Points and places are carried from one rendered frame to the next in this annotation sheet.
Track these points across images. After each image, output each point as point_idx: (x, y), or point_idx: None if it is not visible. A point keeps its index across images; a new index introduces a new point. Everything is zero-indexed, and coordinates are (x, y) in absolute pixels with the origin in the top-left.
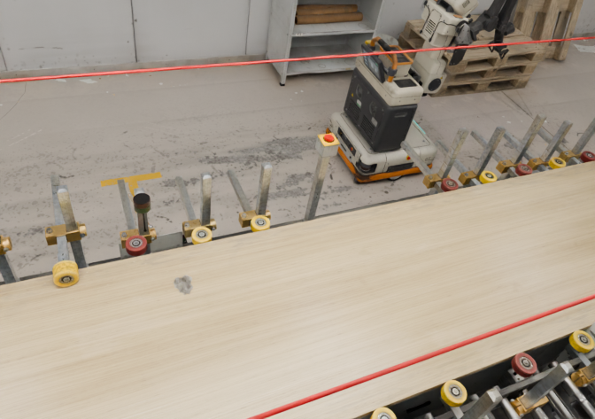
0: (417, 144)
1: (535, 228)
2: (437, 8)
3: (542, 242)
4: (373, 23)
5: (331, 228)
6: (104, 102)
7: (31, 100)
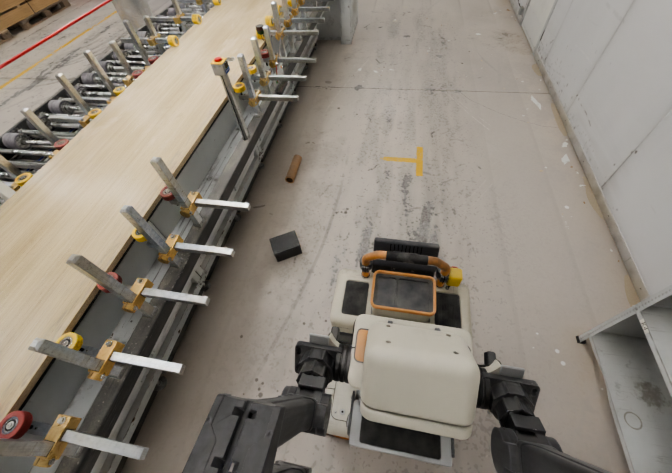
0: (339, 392)
1: (75, 221)
2: (417, 322)
3: (66, 215)
4: None
5: (207, 108)
6: (527, 163)
7: (530, 128)
